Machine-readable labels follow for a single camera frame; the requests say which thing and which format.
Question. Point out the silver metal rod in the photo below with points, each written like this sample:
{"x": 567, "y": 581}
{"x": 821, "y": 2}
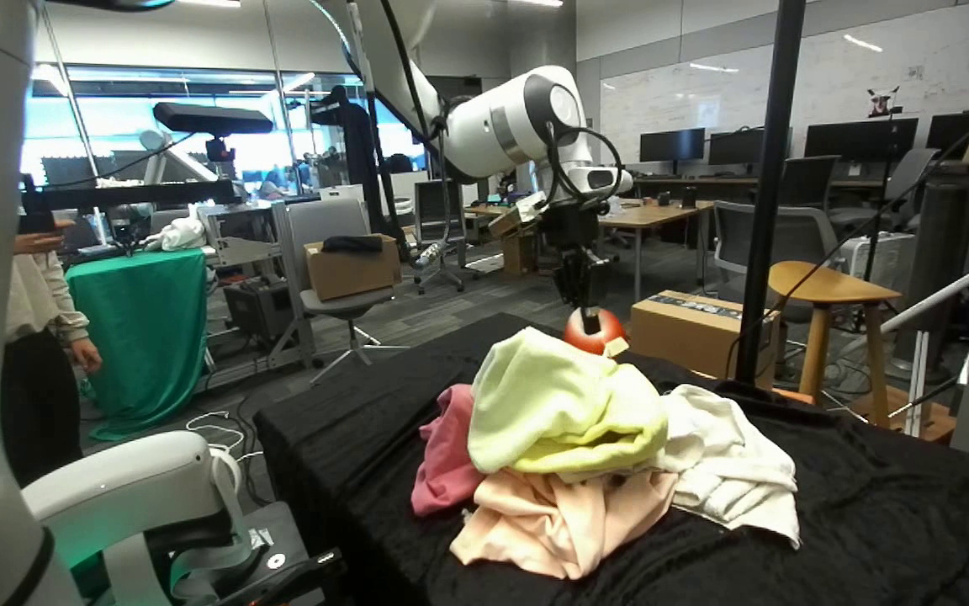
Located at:
{"x": 938, "y": 297}

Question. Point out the green cloth covered table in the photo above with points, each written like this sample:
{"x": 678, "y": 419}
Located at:
{"x": 150, "y": 336}

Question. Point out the long wooden desk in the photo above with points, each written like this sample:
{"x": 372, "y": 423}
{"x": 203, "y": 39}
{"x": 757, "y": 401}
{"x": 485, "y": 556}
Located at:
{"x": 655, "y": 212}

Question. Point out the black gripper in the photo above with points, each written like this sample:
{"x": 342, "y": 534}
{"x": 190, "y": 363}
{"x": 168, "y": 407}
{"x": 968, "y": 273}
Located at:
{"x": 573, "y": 231}

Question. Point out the wooden stool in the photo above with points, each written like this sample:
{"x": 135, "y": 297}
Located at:
{"x": 825, "y": 286}

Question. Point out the small cardboard box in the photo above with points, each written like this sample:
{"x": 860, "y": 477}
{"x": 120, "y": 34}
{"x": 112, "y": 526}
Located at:
{"x": 352, "y": 269}

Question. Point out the black computer monitor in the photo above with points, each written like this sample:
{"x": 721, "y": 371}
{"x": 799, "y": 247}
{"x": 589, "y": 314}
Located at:
{"x": 954, "y": 130}
{"x": 673, "y": 143}
{"x": 738, "y": 147}
{"x": 860, "y": 135}

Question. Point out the pale green t-shirt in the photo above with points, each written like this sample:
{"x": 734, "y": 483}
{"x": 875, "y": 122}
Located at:
{"x": 537, "y": 399}

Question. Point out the pink t-shirt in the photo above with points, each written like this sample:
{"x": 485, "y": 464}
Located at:
{"x": 446, "y": 455}

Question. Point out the person in beige sweater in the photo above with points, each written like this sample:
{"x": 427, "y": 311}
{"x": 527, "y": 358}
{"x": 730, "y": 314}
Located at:
{"x": 42, "y": 336}

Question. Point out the black drone figure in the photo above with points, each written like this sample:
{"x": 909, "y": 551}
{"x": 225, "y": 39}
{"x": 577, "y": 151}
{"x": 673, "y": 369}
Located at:
{"x": 882, "y": 102}

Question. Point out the dark tall cylinder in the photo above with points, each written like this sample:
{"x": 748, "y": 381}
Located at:
{"x": 943, "y": 231}

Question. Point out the large printed cardboard box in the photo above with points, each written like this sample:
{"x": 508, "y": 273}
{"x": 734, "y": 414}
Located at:
{"x": 686, "y": 323}

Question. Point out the white crumpled object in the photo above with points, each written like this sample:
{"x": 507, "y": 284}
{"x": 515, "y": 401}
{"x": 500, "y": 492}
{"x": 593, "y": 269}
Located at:
{"x": 176, "y": 232}

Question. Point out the black vertical pole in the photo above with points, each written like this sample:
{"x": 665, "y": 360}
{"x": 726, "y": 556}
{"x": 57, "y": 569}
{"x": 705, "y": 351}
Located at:
{"x": 774, "y": 168}

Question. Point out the peach t-shirt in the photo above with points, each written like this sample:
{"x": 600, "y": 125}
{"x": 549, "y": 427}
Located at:
{"x": 564, "y": 523}

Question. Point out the black camera on stand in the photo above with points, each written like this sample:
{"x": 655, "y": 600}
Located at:
{"x": 217, "y": 119}

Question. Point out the grey office chair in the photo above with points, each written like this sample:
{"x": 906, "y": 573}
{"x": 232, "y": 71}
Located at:
{"x": 322, "y": 223}

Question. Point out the red toy radish green leaves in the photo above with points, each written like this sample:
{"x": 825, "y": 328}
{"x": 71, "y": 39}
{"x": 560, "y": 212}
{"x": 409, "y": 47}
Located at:
{"x": 593, "y": 328}

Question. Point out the white crumpled towel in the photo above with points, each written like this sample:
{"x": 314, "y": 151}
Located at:
{"x": 730, "y": 464}

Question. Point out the black velvet tablecloth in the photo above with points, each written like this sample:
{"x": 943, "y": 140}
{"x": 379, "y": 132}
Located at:
{"x": 841, "y": 526}

